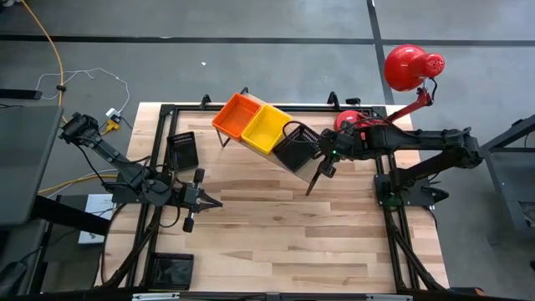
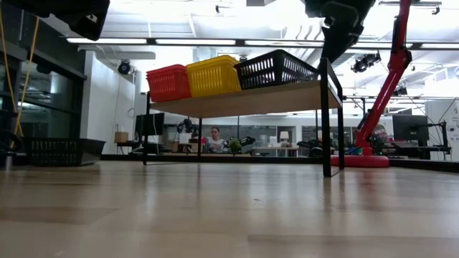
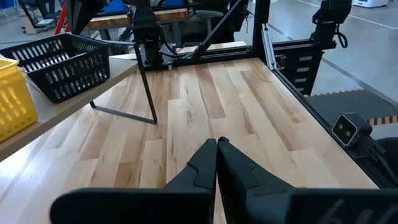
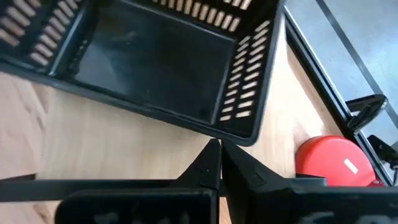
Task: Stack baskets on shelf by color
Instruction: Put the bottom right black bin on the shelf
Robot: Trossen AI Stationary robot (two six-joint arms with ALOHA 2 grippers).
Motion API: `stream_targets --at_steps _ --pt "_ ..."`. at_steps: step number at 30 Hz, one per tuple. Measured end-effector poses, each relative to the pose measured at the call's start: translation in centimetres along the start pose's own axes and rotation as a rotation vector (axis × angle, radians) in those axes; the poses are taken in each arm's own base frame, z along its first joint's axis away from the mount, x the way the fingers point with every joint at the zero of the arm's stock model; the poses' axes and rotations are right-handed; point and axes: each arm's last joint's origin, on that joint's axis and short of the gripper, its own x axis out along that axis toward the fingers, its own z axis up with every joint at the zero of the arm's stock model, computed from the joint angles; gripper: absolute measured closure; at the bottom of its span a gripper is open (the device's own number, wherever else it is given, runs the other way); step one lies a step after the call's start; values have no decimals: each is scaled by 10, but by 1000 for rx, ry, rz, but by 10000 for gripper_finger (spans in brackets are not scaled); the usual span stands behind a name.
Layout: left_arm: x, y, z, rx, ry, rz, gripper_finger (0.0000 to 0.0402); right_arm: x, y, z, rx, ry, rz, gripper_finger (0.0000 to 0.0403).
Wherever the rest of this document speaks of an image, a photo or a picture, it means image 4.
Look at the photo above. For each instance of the black plastic basket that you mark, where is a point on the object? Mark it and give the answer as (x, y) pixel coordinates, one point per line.
(155, 62)

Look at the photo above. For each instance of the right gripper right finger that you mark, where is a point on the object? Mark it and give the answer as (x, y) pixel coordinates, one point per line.
(280, 205)

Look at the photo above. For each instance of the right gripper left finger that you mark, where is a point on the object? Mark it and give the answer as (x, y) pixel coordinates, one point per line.
(192, 205)

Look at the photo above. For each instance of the small black clamp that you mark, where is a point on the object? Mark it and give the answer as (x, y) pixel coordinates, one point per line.
(382, 151)

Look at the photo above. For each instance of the red desk lamp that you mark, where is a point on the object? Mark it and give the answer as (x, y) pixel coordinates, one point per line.
(332, 161)

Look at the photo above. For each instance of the black metal table frame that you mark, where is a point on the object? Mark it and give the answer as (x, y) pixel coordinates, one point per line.
(323, 81)

